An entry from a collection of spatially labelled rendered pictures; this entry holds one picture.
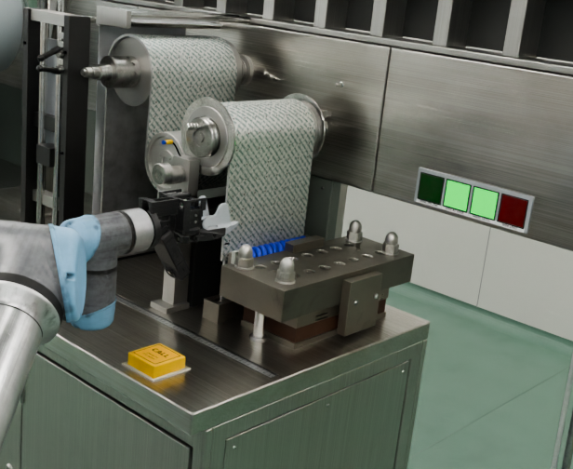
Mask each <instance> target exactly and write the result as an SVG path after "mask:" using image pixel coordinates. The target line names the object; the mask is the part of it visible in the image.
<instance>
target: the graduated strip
mask: <svg viewBox="0 0 573 469"><path fill-rule="evenodd" d="M115 297H116V300H117V301H118V302H121V303H123V304H124V305H126V306H128V307H130V308H132V309H134V310H136V311H138V312H140V313H142V314H144V315H147V316H149V317H150V318H152V319H154V320H156V321H158V322H160V323H162V324H164V325H166V326H168V327H170V328H172V329H174V330H176V331H177V332H179V333H181V334H183V335H185V336H187V337H189V338H191V339H193V340H195V341H197V342H200V343H202V344H203V345H205V346H207V347H209V348H211V349H213V350H215V351H217V352H219V353H221V354H223V355H226V356H228V357H230V358H231V359H233V360H235V361H237V362H239V363H241V364H243V365H245V366H247V367H248V368H250V369H253V370H255V371H257V372H258V373H260V374H262V375H264V376H266V377H268V378H270V379H272V378H274V377H277V376H279V375H278V374H276V373H274V372H272V371H270V370H268V369H266V368H264V367H262V366H260V365H258V364H256V363H254V362H252V361H250V360H248V359H246V358H244V357H242V356H240V355H238V354H236V353H234V352H232V351H230V350H228V349H226V348H224V347H222V346H220V345H218V344H216V343H214V342H212V341H210V340H208V339H206V338H204V337H202V336H200V335H198V334H196V333H194V332H192V331H190V330H188V329H186V328H184V327H182V326H180V325H178V324H176V323H174V322H172V321H170V320H168V319H166V318H164V317H162V316H161V315H158V314H156V313H154V312H152V311H150V310H148V309H146V308H144V307H142V306H140V305H138V304H136V303H135V302H133V301H130V300H128V299H126V298H124V297H122V296H120V295H118V294H116V295H115Z"/></svg>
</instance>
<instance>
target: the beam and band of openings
mask: <svg viewBox="0 0 573 469"><path fill-rule="evenodd" d="M108 1H114V2H119V3H125V4H130V5H137V6H143V7H153V8H159V9H165V10H171V11H190V12H208V13H227V14H233V15H239V16H240V17H250V19H251V22H250V23H252V24H258V25H263V26H269V27H274V28H281V29H287V30H292V31H298V32H304V33H310V34H321V35H326V36H332V37H338V38H344V39H350V40H355V41H361V42H368V43H373V44H379V45H385V46H390V47H401V48H407V49H413V50H418V51H425V52H431V53H436V54H442V55H448V56H454V57H460V58H465V59H471V60H482V61H488V62H494V63H499V64H505V65H512V66H517V67H523V68H528V69H534V70H541V71H546V72H552V73H558V74H569V75H573V63H567V62H561V61H555V60H564V61H570V62H573V0H108ZM166 1H170V2H174V3H170V2H166ZM207 7H214V8H216V9H213V8H207ZM247 13H250V14H257V15H263V17H262V16H256V15H250V14H247ZM295 20H299V21H306V22H312V23H313V24H311V23H305V22H298V21H295ZM346 28H349V29H355V30H361V31H368V32H370V33H366V32H360V31H354V30H348V29H346ZM403 37H410V38H417V39H423V40H429V41H432V42H427V41H421V40H415V39H408V38H403ZM469 47H478V48H484V49H490V50H497V51H503V52H502V53H500V52H494V51H488V50H482V49H476V48H469ZM537 57H540V58H546V59H552V60H544V59H537Z"/></svg>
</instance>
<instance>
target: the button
mask: <svg viewBox="0 0 573 469"><path fill-rule="evenodd" d="M185 358H186V357H185V356H184V355H181V354H179V353H177V352H175V351H174V350H172V349H170V348H168V347H166V346H164V345H163V344H161V343H158V344H155V345H151V346H148V347H145V348H141V349H139V350H136V351H132V352H129V353H128V361H127V363H128V364H129V365H130V366H131V367H133V368H135V369H137V370H139V371H141V372H143V373H144V374H146V375H148V376H150V377H151V378H153V379H154V378H157V377H160V376H163V375H166V374H168V373H171V372H174V371H177V370H180V369H185Z"/></svg>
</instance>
